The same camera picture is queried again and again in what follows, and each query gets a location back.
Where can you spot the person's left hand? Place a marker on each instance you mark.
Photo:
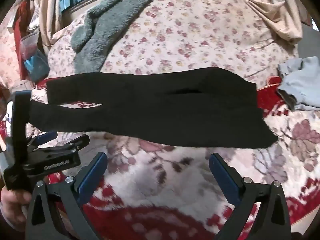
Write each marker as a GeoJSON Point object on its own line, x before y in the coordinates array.
{"type": "Point", "coordinates": [11, 196]}

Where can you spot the clear plastic bag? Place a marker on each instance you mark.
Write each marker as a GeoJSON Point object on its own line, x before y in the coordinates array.
{"type": "Point", "coordinates": [31, 46]}

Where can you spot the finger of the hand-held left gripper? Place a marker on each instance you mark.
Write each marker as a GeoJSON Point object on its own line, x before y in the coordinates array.
{"type": "Point", "coordinates": [46, 137]}
{"type": "Point", "coordinates": [75, 143]}

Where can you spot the red hanging cloth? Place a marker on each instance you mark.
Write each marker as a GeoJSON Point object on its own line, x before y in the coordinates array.
{"type": "Point", "coordinates": [20, 30]}

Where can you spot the black pants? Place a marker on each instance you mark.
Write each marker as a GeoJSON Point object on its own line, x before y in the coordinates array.
{"type": "Point", "coordinates": [150, 105]}

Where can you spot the grey fleece blanket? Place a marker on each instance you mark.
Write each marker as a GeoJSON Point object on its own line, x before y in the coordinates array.
{"type": "Point", "coordinates": [107, 30]}

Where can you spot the pale floral quilt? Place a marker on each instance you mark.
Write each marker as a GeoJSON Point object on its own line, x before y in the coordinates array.
{"type": "Point", "coordinates": [187, 42]}

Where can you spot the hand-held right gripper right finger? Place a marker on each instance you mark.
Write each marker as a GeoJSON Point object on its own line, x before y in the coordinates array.
{"type": "Point", "coordinates": [225, 177]}

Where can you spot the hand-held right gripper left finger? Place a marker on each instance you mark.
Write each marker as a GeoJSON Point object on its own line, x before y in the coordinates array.
{"type": "Point", "coordinates": [92, 175]}

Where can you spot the light blue garment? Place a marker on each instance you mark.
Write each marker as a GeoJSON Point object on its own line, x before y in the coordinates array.
{"type": "Point", "coordinates": [302, 80]}

